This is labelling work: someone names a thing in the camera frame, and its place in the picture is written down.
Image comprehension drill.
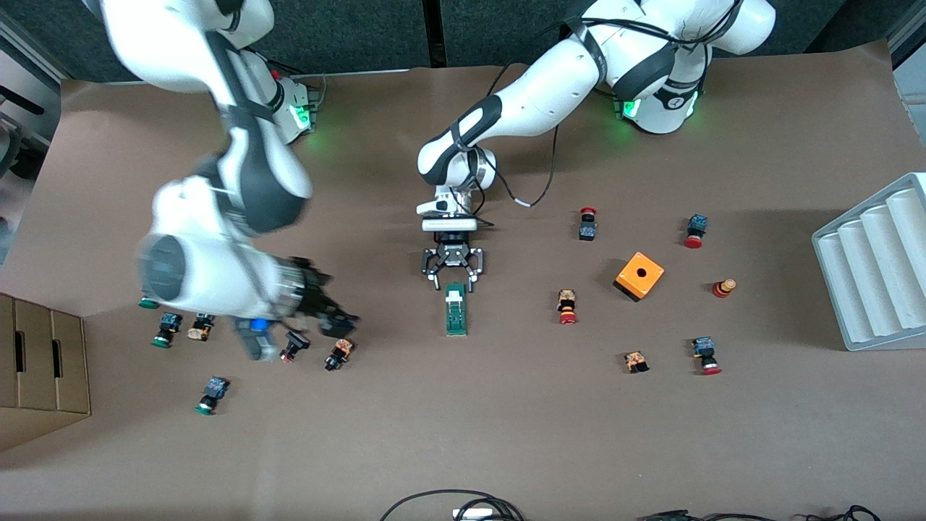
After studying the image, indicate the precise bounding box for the green load switch white lever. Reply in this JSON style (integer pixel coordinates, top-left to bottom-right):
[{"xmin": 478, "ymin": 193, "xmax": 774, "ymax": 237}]
[{"xmin": 444, "ymin": 283, "xmax": 469, "ymax": 337}]

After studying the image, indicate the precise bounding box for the black push button orange block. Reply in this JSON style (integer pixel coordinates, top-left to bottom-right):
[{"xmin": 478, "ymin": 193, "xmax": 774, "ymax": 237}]
[{"xmin": 324, "ymin": 337, "xmax": 356, "ymax": 373}]

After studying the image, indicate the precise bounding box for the black square button red base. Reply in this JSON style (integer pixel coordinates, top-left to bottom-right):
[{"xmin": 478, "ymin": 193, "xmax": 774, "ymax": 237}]
[{"xmin": 279, "ymin": 331, "xmax": 312, "ymax": 363}]

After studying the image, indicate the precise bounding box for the brown paper table cover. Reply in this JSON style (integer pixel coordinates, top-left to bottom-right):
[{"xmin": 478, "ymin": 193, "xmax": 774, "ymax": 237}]
[{"xmin": 0, "ymin": 40, "xmax": 926, "ymax": 521}]

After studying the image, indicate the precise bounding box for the brown cardboard box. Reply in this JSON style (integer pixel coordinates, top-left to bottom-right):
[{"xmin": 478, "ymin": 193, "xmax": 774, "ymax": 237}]
[{"xmin": 0, "ymin": 292, "xmax": 92, "ymax": 453}]

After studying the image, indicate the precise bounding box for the white ridged foam tray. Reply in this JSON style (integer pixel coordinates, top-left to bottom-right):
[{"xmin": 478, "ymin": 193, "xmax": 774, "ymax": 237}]
[{"xmin": 811, "ymin": 172, "xmax": 926, "ymax": 352}]

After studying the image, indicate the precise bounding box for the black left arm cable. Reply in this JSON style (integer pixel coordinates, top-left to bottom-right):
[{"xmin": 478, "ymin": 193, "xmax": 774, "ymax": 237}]
[{"xmin": 486, "ymin": 62, "xmax": 561, "ymax": 208}]

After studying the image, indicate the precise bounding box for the orange button enclosure box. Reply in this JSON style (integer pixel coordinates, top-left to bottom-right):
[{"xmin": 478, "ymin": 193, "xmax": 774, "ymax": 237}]
[{"xmin": 613, "ymin": 251, "xmax": 666, "ymax": 303}]

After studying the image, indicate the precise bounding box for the black vertical post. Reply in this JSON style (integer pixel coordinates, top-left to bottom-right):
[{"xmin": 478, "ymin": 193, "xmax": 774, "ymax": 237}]
[{"xmin": 422, "ymin": 0, "xmax": 446, "ymax": 69}]

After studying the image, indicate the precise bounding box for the black looped cable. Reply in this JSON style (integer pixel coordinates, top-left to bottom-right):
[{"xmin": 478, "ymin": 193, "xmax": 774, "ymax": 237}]
[{"xmin": 380, "ymin": 490, "xmax": 525, "ymax": 521}]

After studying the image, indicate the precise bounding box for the black thick cable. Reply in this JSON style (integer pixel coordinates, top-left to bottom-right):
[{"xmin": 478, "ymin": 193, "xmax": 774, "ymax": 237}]
[{"xmin": 637, "ymin": 509, "xmax": 768, "ymax": 521}]

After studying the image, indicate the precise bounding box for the black thin cable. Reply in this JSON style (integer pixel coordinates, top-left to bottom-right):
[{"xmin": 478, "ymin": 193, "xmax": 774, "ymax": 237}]
[{"xmin": 807, "ymin": 505, "xmax": 883, "ymax": 521}]

